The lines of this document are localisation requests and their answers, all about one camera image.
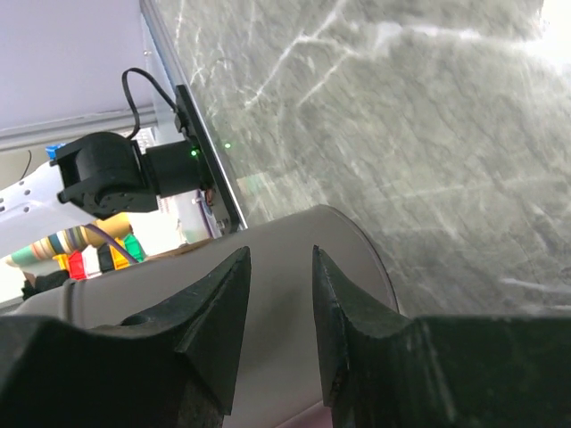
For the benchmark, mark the tall grey cylinder container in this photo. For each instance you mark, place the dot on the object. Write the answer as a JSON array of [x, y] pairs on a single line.
[[278, 382]]

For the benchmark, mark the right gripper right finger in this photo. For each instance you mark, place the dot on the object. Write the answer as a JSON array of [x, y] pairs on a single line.
[[379, 368]]

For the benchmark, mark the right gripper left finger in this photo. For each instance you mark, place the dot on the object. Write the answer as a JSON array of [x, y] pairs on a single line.
[[172, 365]]

